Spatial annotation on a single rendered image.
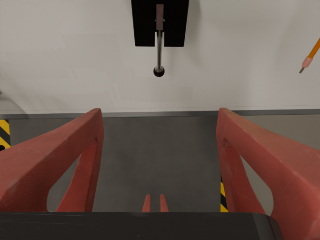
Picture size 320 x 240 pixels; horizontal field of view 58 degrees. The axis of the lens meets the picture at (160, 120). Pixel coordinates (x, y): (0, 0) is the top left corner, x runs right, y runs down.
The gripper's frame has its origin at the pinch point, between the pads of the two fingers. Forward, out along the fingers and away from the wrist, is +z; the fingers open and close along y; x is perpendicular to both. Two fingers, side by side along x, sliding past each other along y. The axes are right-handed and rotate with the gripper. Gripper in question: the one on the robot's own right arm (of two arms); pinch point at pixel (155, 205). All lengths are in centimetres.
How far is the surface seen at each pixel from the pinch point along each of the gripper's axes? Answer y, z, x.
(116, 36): 4.9, 19.9, -4.5
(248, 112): -16.7, 23.0, 13.1
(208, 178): -26, 57, 102
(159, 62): -0.4, 13.2, -6.1
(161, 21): -0.4, 9.5, -13.1
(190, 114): -6.2, 23.0, 13.8
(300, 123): -69, 75, 80
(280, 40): -15.6, 19.8, -4.3
